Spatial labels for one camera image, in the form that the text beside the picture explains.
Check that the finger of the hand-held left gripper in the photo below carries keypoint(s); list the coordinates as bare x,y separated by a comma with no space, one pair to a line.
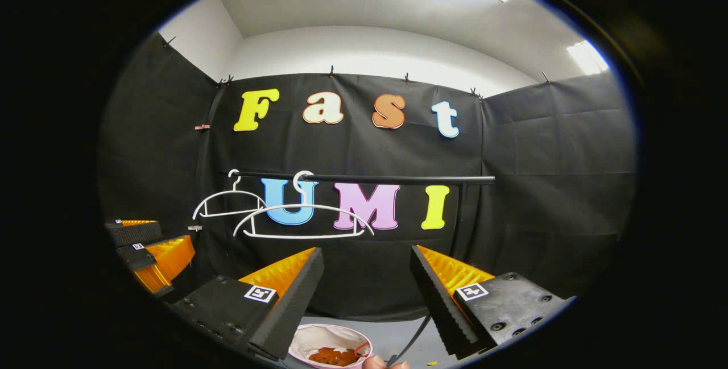
136,255
135,233

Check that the row of black cloth clips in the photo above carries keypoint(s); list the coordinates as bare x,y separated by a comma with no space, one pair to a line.
331,71

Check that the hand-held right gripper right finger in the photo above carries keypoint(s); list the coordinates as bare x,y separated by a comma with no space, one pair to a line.
435,301

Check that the pink laundry hamper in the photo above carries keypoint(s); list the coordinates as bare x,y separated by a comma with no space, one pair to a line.
327,336

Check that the small ceiling light panel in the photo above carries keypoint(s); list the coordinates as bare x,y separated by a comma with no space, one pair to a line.
586,57

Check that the white plastic clothes hanger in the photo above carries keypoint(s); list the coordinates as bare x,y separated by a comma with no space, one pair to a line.
227,191
303,190

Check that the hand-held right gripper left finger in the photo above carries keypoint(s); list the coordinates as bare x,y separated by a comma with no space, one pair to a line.
296,306

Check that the black backdrop cloth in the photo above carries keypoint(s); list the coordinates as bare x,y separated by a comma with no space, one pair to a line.
540,187

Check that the black clothes rail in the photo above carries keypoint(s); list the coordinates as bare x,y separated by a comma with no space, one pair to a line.
398,178

